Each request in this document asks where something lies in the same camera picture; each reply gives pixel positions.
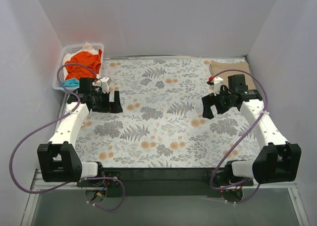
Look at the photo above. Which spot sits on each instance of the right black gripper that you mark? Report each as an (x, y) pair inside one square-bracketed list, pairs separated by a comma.
[(213, 103)]

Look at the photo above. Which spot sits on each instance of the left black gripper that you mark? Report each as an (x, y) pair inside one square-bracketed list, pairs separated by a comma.
[(110, 103)]

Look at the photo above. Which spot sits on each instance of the beige t shirt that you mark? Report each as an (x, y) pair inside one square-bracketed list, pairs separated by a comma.
[(217, 67)]

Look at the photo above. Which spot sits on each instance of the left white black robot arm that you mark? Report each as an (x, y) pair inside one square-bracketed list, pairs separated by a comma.
[(58, 159)]

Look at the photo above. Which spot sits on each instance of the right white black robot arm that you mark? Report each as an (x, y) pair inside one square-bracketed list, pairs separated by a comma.
[(278, 159)]

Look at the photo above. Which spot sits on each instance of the floral patterned table mat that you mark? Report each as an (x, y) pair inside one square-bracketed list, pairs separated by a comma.
[(161, 125)]

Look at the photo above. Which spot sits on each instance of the teal t shirt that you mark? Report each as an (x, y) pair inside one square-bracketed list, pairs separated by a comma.
[(73, 82)]

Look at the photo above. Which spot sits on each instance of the orange t shirt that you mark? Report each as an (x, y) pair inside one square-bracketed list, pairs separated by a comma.
[(93, 62)]

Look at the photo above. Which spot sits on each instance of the white t shirt in basket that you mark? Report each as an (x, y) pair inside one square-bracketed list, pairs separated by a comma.
[(88, 48)]

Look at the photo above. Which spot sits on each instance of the white plastic laundry basket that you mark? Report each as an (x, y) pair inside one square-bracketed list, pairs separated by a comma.
[(61, 73)]

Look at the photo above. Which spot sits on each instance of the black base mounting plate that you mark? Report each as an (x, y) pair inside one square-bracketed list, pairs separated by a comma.
[(161, 181)]

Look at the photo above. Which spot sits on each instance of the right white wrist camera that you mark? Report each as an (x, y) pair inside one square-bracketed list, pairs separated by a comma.
[(216, 82)]

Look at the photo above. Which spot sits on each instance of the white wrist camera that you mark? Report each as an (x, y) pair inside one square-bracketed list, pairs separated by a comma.
[(103, 84), (216, 82)]

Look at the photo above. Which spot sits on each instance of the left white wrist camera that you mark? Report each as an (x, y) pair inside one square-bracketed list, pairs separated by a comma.
[(103, 84)]

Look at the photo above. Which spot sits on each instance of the aluminium frame rail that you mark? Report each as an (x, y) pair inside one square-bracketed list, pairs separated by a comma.
[(167, 197)]

